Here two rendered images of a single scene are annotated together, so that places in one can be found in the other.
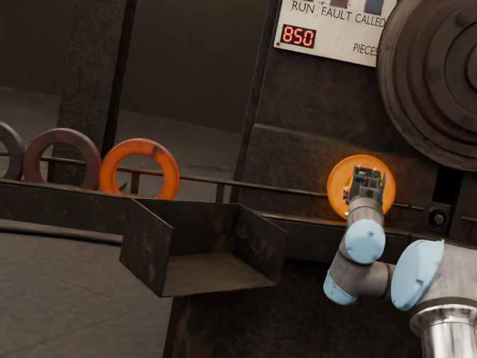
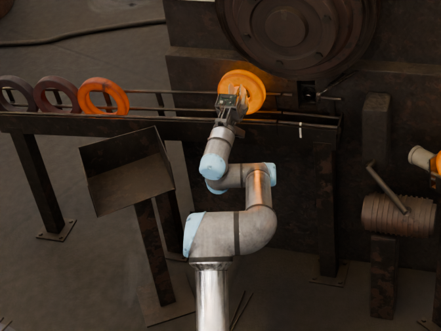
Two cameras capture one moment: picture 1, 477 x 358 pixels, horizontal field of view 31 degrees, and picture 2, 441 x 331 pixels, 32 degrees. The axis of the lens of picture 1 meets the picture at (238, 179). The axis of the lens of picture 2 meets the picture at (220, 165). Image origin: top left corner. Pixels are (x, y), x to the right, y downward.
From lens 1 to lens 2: 1.42 m
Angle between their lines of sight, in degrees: 34
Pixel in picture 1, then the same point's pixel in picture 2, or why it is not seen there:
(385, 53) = (220, 13)
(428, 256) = (187, 234)
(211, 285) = (132, 197)
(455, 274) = (204, 242)
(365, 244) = (209, 172)
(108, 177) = (84, 104)
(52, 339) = not seen: hidden behind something
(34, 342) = not seen: hidden behind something
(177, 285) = (111, 201)
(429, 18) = not seen: outside the picture
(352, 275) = (214, 182)
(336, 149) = (222, 63)
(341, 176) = (224, 88)
